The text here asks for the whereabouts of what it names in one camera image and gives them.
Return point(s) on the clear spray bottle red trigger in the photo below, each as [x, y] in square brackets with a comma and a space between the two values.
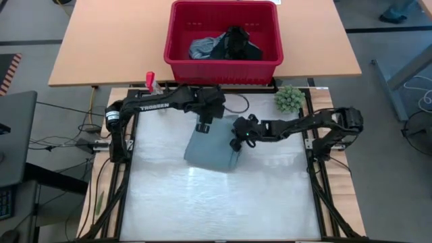
[150, 79]

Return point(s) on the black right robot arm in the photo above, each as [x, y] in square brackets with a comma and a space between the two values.
[303, 125]

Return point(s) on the white paper slip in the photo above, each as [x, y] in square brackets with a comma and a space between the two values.
[275, 1]

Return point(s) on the person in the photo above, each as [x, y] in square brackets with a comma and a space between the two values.
[395, 11]

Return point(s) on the black desk crossbar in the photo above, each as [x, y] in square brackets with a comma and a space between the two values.
[57, 177]

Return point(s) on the grey desk top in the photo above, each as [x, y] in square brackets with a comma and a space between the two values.
[17, 135]

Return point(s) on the light blue jeans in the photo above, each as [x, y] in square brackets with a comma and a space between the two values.
[209, 152]

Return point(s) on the black computer mouse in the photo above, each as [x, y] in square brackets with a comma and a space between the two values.
[8, 236]

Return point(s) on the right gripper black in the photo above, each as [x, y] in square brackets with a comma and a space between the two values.
[251, 130]

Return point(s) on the large light wooden table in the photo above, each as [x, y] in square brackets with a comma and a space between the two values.
[118, 40]

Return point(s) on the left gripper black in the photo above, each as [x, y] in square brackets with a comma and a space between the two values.
[206, 101]

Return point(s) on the black aluminium frame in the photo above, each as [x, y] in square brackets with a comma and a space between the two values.
[314, 189]

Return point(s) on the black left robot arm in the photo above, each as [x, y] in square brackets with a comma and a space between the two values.
[152, 103]

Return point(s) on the grey metal table leg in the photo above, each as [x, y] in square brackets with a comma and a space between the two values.
[398, 77]

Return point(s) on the black round stand base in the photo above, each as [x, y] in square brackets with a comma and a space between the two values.
[422, 135]

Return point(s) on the red plastic bin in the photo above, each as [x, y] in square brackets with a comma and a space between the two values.
[222, 72]

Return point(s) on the blue striped shirt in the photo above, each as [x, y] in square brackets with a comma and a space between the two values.
[202, 47]

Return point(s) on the black orange striped mat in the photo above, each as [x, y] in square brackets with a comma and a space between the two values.
[8, 72]

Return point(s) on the dark blue jeans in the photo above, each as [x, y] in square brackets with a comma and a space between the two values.
[251, 54]

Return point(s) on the green plastic strip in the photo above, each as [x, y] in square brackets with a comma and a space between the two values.
[100, 202]

